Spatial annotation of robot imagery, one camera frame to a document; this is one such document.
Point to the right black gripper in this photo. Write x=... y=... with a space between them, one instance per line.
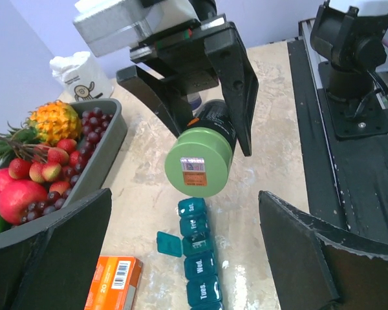
x=192 y=57

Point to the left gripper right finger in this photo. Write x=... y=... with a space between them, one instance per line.
x=316 y=265

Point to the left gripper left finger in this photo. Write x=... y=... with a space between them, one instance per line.
x=49 y=263

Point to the green black pill bottle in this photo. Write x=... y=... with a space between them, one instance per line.
x=199 y=162

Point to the teal weekly pill organizer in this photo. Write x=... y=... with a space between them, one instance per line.
x=196 y=245

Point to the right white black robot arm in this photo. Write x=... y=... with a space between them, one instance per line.
x=347 y=33

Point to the white purple pill bottle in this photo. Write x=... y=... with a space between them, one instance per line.
x=194 y=100

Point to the orange cardboard box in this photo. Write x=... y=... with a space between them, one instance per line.
x=114 y=283

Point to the lower red apple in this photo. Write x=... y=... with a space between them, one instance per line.
x=15 y=198

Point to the red strawberry bunch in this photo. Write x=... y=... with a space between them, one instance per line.
x=44 y=164

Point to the gray fruit tray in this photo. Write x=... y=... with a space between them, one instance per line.
x=100 y=163

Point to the purple grape bunch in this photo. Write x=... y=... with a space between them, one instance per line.
x=94 y=125

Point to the white paper towel roll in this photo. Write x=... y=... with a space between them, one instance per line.
x=81 y=76

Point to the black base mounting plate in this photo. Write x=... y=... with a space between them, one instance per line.
x=347 y=181

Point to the toy pineapple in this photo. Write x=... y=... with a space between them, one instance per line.
x=42 y=129

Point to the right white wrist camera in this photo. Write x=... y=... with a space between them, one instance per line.
x=108 y=26

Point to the aluminium frame rail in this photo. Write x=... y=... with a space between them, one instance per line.
x=314 y=59

